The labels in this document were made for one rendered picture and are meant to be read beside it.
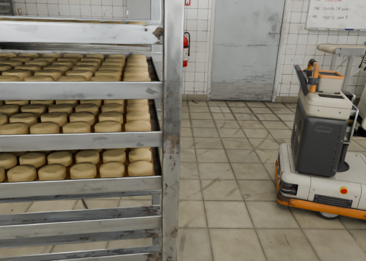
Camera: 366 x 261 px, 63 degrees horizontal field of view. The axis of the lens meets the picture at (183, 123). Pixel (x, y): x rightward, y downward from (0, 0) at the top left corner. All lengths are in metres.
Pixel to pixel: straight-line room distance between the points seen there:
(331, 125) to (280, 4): 3.04
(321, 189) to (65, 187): 1.81
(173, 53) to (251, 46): 4.29
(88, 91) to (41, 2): 4.41
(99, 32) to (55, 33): 0.07
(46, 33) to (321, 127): 1.78
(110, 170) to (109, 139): 0.09
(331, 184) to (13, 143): 1.92
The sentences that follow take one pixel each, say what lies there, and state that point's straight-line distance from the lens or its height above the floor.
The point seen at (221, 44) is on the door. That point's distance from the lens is 4.66.
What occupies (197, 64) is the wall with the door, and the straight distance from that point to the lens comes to 4.62.
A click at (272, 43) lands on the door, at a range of 4.83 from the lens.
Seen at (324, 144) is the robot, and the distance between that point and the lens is 2.09.
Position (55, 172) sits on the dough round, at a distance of 0.63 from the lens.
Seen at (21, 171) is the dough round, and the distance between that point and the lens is 0.66.
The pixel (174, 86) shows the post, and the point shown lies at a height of 1.15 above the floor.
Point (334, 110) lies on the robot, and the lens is 2.03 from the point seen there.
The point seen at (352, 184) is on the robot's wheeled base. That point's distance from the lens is 2.24.
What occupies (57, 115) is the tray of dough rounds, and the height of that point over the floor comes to 1.06.
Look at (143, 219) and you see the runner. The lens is 0.63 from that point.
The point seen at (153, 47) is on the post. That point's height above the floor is 1.17.
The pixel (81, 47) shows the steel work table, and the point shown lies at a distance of 3.95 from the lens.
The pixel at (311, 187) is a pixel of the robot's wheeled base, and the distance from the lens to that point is 2.17.
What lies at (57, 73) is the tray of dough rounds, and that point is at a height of 1.15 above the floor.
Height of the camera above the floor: 1.26
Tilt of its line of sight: 20 degrees down
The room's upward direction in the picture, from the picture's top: 2 degrees clockwise
